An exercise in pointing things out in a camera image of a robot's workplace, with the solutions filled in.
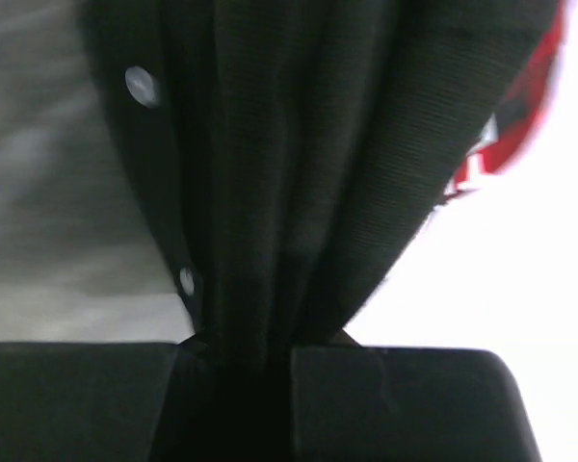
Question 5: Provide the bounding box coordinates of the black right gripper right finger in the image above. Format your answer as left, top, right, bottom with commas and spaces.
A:
291, 346, 541, 462

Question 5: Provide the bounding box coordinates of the black long sleeve shirt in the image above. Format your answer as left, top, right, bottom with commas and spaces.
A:
81, 1, 558, 461

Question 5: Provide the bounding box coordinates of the red black plaid shirt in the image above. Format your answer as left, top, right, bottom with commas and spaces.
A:
439, 1, 568, 205

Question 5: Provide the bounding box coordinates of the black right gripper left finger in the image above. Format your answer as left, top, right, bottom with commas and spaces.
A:
0, 336, 213, 462

